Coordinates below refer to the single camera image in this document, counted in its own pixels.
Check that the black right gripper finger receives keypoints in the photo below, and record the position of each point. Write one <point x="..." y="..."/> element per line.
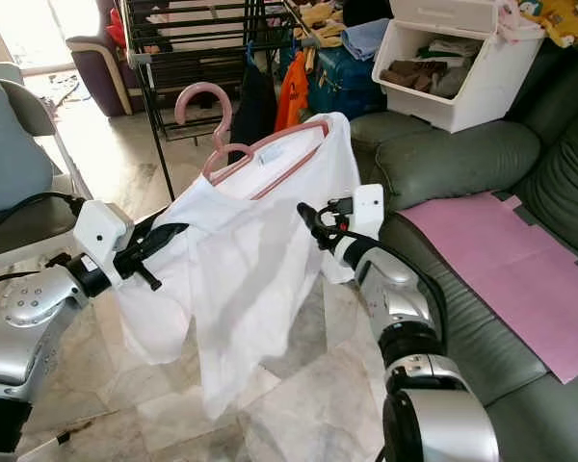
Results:
<point x="312" y="221"/>

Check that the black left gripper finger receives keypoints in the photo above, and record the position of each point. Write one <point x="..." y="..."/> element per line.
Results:
<point x="164" y="237"/>

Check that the white shirt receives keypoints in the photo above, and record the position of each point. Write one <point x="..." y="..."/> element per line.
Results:
<point x="241" y="269"/>

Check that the pink plastic clothes hanger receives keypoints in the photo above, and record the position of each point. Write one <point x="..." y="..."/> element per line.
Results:
<point x="200" y="89"/>

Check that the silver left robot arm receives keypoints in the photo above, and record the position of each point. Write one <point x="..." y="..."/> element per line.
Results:
<point x="39" y="308"/>

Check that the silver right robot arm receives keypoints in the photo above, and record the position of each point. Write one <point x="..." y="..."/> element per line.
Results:
<point x="395" y="298"/>

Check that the black metal drying rack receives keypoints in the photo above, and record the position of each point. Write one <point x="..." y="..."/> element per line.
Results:
<point x="156" y="115"/>

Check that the grey seat folding chair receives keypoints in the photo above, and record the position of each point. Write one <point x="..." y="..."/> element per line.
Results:
<point x="19" y="226"/>

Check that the orange shirt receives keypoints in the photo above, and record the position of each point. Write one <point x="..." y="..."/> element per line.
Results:
<point x="294" y="91"/>

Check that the dark navy shirt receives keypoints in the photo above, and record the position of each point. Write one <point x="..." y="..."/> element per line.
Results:
<point x="255" y="101"/>

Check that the purple armchair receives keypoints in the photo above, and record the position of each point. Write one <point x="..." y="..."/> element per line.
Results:
<point x="96" y="75"/>

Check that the pink mat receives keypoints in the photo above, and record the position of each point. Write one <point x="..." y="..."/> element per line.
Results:
<point x="511" y="269"/>

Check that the blue oblong cushion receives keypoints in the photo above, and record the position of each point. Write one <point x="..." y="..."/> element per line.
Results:
<point x="5" y="144"/>

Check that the folded blue towel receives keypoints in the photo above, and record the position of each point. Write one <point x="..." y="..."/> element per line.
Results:
<point x="366" y="38"/>

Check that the white open storage bin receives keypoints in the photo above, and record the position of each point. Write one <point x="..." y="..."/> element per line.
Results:
<point x="482" y="101"/>

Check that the mustard yellow clothes pile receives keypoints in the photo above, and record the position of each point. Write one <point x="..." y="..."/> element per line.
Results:
<point x="318" y="24"/>

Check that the cream couch cushion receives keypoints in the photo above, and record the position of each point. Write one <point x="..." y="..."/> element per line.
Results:
<point x="193" y="29"/>

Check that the red soft item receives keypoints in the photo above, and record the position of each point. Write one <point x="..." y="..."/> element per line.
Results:
<point x="116" y="29"/>

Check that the black fabric bag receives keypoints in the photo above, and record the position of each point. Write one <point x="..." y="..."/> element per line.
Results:
<point x="366" y="12"/>

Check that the pale pink cloth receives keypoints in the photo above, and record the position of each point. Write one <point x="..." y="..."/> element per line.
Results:
<point x="511" y="21"/>

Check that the yellow patterned cloth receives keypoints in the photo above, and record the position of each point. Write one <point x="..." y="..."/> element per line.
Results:
<point x="568" y="19"/>

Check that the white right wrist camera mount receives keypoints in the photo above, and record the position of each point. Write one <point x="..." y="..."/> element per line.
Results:
<point x="368" y="207"/>

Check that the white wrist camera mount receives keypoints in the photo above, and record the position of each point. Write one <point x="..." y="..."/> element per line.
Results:
<point x="101" y="231"/>
<point x="368" y="207"/>

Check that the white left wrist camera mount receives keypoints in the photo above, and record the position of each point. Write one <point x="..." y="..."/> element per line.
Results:
<point x="101" y="231"/>

